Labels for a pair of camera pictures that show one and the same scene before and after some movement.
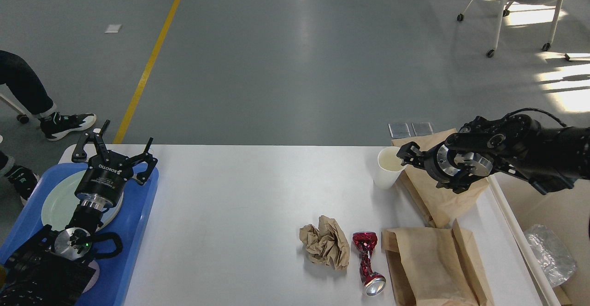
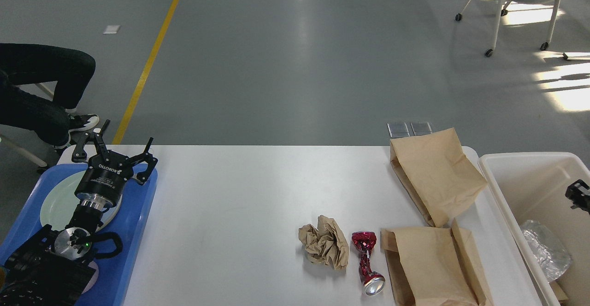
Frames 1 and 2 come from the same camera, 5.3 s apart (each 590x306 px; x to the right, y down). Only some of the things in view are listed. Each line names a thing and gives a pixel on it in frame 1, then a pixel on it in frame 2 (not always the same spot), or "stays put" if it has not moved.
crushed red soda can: [374, 283] stays put
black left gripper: [103, 183] stays put
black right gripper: [452, 168] to [576, 192]
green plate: [60, 201] stays put
